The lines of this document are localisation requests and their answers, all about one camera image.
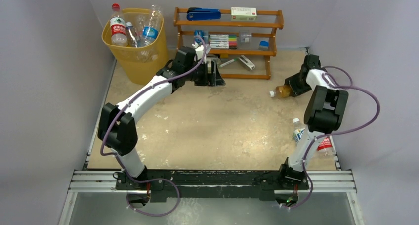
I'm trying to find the colour marker pen set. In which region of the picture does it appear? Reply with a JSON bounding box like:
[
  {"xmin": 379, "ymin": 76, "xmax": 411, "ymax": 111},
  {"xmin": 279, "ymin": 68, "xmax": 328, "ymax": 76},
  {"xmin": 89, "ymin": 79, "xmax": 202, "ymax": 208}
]
[{"xmin": 209, "ymin": 34, "xmax": 238, "ymax": 49}]

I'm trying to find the clear white-cap bottle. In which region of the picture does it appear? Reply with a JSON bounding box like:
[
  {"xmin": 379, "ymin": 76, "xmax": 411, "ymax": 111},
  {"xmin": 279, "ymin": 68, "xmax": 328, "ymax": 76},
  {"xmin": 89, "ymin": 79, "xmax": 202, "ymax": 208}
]
[{"xmin": 134, "ymin": 14, "xmax": 158, "ymax": 63}]

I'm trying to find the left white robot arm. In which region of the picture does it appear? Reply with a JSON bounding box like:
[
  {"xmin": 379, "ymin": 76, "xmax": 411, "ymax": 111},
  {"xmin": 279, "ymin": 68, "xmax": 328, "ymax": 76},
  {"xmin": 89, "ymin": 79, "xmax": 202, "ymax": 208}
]
[{"xmin": 97, "ymin": 44, "xmax": 225, "ymax": 190}]

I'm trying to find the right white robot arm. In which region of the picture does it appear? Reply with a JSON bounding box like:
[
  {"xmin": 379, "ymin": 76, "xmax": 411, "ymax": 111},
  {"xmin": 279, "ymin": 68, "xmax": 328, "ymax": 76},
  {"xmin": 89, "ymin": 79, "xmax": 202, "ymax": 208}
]
[{"xmin": 277, "ymin": 54, "xmax": 349, "ymax": 189}]

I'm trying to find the grey stapler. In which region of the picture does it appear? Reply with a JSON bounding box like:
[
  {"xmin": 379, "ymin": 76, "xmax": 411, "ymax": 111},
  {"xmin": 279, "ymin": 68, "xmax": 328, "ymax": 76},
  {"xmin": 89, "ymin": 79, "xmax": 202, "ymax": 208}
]
[{"xmin": 206, "ymin": 54, "xmax": 221, "ymax": 65}]

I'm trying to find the purple label clear bottle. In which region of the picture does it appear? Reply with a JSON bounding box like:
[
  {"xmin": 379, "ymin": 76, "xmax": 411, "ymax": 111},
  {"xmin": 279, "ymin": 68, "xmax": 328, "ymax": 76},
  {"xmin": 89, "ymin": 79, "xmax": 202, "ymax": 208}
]
[{"xmin": 126, "ymin": 22, "xmax": 141, "ymax": 48}]

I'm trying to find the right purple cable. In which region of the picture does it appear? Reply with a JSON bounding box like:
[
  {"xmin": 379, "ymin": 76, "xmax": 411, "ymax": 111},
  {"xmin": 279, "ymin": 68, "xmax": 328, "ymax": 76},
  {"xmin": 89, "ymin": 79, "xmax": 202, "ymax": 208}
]
[{"xmin": 278, "ymin": 65, "xmax": 381, "ymax": 210}]

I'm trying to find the blue white eraser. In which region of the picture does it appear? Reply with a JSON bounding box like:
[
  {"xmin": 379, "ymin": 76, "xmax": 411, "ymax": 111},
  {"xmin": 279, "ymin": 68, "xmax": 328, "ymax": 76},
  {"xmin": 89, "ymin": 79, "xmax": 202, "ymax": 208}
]
[{"xmin": 258, "ymin": 41, "xmax": 269, "ymax": 51}]

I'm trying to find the blue stapler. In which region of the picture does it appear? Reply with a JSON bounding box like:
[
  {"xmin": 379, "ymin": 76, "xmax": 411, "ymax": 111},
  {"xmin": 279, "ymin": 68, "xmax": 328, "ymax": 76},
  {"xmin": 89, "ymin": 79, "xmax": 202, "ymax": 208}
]
[{"xmin": 186, "ymin": 7, "xmax": 221, "ymax": 21}]

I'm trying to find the purple cable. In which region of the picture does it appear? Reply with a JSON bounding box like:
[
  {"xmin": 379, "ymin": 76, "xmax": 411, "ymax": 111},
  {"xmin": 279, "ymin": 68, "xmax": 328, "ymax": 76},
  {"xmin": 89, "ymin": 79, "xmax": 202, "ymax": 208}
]
[
  {"xmin": 99, "ymin": 35, "xmax": 181, "ymax": 217},
  {"xmin": 278, "ymin": 65, "xmax": 381, "ymax": 210}
]

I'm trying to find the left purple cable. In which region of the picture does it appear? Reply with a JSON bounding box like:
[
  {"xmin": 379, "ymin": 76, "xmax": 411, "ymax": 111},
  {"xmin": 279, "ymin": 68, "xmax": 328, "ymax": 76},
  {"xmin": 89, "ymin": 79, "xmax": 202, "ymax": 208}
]
[{"xmin": 99, "ymin": 35, "xmax": 181, "ymax": 217}]

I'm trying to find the brown tea red bottle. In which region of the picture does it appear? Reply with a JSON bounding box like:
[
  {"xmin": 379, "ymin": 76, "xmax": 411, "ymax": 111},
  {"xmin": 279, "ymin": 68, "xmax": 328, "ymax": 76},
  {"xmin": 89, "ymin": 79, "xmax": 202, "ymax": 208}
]
[{"xmin": 269, "ymin": 85, "xmax": 294, "ymax": 98}]

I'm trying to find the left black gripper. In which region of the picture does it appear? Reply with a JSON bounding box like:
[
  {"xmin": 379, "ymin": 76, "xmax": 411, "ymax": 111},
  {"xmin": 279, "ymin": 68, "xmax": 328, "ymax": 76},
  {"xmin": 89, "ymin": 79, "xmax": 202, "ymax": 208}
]
[{"xmin": 184, "ymin": 60, "xmax": 225, "ymax": 87}]

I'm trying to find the wooden shelf rack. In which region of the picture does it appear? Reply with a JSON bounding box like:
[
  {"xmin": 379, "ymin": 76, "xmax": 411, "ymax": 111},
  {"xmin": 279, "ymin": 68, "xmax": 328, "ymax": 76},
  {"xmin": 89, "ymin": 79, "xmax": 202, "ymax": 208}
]
[{"xmin": 173, "ymin": 7, "xmax": 284, "ymax": 80}]

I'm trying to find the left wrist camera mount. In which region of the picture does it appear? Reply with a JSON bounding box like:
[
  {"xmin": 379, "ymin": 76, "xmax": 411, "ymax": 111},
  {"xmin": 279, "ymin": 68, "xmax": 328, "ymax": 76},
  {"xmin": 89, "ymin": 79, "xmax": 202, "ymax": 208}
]
[{"xmin": 192, "ymin": 42, "xmax": 210, "ymax": 63}]

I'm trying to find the small white-cap bottle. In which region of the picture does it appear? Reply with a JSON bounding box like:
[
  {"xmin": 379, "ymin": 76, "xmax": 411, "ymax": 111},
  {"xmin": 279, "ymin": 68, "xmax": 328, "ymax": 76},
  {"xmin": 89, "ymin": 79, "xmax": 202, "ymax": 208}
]
[{"xmin": 293, "ymin": 118, "xmax": 305, "ymax": 143}]

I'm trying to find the blue label clear bottle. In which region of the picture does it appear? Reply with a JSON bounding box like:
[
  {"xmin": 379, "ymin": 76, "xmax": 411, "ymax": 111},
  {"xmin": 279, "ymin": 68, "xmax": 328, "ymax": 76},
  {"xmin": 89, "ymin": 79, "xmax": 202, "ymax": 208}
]
[{"xmin": 142, "ymin": 4, "xmax": 163, "ymax": 46}]

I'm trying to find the yellow plastic bin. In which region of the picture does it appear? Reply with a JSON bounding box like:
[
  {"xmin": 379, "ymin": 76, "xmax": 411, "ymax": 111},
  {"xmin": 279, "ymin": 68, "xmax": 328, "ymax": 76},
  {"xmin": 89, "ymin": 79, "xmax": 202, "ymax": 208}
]
[{"xmin": 102, "ymin": 7, "xmax": 168, "ymax": 85}]

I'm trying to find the red white label bottle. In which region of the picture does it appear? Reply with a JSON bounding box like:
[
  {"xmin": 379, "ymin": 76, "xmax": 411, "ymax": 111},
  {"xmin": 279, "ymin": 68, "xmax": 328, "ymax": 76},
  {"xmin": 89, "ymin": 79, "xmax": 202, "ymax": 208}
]
[{"xmin": 109, "ymin": 3, "xmax": 128, "ymax": 47}]

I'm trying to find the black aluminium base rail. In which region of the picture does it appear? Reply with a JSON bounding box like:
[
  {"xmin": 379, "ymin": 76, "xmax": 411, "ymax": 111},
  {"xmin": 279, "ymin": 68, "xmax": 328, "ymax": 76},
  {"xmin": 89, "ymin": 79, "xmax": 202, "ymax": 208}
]
[{"xmin": 69, "ymin": 169, "xmax": 356, "ymax": 204}]

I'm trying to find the clear small jar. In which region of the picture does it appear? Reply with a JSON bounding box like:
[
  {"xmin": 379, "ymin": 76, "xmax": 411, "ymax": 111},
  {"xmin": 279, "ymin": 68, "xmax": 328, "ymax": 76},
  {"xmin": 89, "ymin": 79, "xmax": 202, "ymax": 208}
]
[{"xmin": 239, "ymin": 31, "xmax": 252, "ymax": 43}]

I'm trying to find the white green box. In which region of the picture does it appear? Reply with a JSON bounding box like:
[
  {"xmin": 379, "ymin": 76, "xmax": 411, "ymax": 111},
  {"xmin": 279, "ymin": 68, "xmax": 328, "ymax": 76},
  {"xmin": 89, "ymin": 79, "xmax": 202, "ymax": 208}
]
[{"xmin": 231, "ymin": 7, "xmax": 257, "ymax": 21}]

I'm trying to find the red-cap bottle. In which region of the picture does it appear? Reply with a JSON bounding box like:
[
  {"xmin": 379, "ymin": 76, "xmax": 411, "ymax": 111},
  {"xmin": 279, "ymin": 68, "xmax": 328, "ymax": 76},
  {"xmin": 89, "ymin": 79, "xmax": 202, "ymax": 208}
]
[{"xmin": 317, "ymin": 137, "xmax": 335, "ymax": 157}]

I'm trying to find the green white marker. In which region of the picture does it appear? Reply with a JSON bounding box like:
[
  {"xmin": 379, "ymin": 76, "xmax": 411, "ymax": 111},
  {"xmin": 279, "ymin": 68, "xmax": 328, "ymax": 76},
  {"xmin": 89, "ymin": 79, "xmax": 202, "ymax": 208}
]
[{"xmin": 219, "ymin": 58, "xmax": 238, "ymax": 68}]

